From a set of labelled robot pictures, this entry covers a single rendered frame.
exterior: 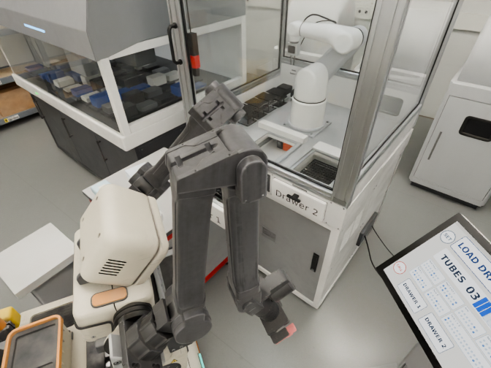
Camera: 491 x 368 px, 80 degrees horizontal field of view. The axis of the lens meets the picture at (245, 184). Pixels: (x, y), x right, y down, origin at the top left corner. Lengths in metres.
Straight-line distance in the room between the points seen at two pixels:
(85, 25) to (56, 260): 1.11
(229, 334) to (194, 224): 1.59
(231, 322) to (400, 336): 1.02
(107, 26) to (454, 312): 1.84
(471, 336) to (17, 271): 1.63
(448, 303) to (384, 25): 0.79
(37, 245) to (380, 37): 1.61
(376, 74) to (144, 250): 0.83
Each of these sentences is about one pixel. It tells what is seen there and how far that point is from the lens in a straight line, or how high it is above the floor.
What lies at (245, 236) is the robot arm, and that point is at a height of 1.44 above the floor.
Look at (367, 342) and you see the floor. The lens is 2.10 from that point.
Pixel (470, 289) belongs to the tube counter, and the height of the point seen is 1.11.
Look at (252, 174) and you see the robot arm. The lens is 0.39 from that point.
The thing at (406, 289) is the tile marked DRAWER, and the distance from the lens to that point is 1.08.
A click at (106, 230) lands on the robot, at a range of 0.67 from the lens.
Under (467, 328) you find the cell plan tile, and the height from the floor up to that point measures 1.06.
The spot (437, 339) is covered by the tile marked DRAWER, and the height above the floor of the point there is 1.00.
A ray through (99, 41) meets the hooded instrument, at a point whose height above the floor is 1.45.
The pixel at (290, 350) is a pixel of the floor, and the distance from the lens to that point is 1.98.
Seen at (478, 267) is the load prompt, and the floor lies 1.15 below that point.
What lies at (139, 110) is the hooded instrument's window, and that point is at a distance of 2.02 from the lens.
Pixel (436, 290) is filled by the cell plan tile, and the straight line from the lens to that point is 1.05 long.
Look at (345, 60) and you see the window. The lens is 1.10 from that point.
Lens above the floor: 1.84
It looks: 40 degrees down
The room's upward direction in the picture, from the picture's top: 1 degrees counter-clockwise
